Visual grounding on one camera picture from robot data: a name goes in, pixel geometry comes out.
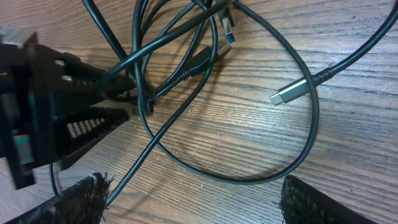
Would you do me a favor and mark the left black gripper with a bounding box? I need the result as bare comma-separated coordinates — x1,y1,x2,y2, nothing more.
1,44,129,189

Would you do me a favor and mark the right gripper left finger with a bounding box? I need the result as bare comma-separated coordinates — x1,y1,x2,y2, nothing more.
6,172,114,224

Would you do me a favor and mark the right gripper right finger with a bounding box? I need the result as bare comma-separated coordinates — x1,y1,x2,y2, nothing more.
280,175,376,224

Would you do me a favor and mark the black cable USB plug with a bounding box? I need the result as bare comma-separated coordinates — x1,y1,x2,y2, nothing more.
49,0,237,208

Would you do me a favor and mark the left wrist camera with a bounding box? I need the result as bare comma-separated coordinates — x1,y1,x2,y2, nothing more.
1,26,38,48

